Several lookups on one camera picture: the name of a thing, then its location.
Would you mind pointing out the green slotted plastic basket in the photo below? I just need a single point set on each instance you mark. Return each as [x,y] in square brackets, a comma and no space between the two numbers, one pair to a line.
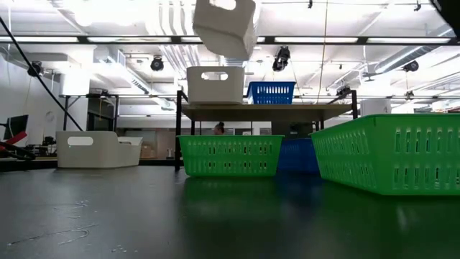
[230,139]
[395,120]

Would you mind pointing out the blue slotted plastic basket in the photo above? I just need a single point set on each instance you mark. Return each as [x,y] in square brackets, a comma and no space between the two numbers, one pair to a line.
[269,101]
[296,154]

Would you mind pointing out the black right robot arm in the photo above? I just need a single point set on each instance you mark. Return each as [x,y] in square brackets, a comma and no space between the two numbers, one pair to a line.
[451,12]

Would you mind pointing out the wooden shelf with black legs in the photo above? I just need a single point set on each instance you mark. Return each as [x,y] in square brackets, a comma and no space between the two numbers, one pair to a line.
[266,112]

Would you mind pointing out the person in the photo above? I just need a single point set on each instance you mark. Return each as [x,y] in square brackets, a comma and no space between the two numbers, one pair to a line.
[219,129]

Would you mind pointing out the brown cardboard box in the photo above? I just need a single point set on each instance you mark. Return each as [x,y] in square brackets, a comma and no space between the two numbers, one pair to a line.
[147,151]

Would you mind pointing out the white cylindrical column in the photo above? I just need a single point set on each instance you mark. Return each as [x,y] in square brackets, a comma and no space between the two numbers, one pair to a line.
[375,108]

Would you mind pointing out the black ceiling-hung camera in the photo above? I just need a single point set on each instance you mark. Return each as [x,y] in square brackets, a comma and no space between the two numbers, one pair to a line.
[157,64]
[35,69]
[410,66]
[281,59]
[343,91]

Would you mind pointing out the black overhead frame bar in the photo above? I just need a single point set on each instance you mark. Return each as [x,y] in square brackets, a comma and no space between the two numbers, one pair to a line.
[176,40]

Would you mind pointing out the black aluminium table frame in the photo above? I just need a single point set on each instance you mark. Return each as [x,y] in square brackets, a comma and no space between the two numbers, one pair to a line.
[28,164]

